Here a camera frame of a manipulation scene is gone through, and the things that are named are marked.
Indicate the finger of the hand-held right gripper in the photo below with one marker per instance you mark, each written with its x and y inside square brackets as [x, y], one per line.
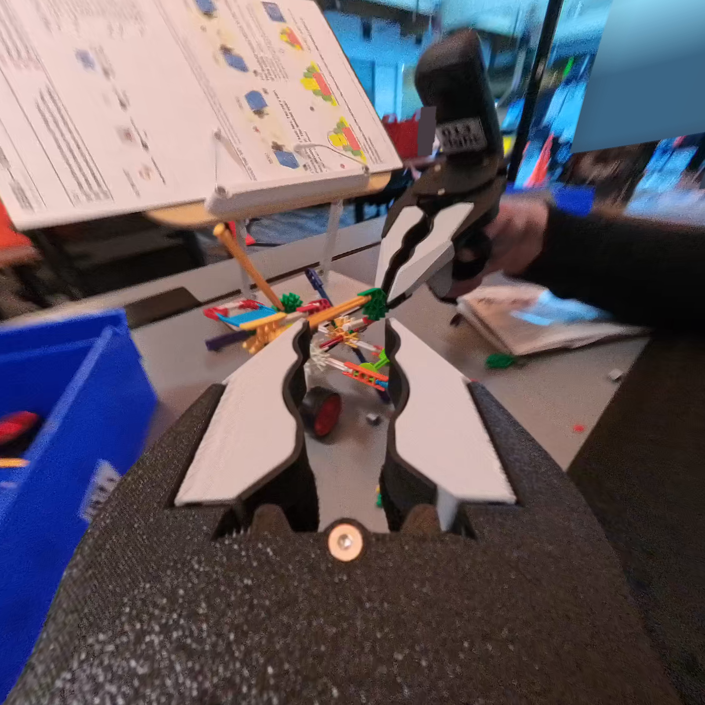
[440, 231]
[396, 237]

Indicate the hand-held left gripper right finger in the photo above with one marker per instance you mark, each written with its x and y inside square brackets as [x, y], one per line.
[451, 440]

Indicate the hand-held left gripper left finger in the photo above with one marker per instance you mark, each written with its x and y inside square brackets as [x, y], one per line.
[248, 440]

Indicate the green fan connector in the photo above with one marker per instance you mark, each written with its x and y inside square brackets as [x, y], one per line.
[375, 304]
[500, 361]

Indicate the yellow plastic rod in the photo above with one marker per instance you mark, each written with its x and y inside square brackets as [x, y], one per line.
[248, 264]
[336, 313]

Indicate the colourful construction toy plane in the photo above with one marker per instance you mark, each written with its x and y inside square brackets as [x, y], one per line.
[264, 325]

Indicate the person's right forearm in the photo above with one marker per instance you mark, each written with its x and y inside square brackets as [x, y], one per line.
[617, 264]

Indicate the person's right hand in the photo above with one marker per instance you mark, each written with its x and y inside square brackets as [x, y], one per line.
[517, 237]

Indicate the red tote bag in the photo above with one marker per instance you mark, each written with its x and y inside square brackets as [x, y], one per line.
[402, 135]

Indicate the black pole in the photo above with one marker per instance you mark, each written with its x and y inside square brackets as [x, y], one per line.
[534, 82]

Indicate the toy instruction booklet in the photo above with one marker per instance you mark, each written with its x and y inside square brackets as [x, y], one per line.
[551, 330]

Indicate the black perforated pad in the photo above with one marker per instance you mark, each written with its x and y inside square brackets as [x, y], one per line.
[650, 495]

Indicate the printed instruction sheet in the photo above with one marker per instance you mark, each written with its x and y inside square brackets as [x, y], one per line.
[137, 110]

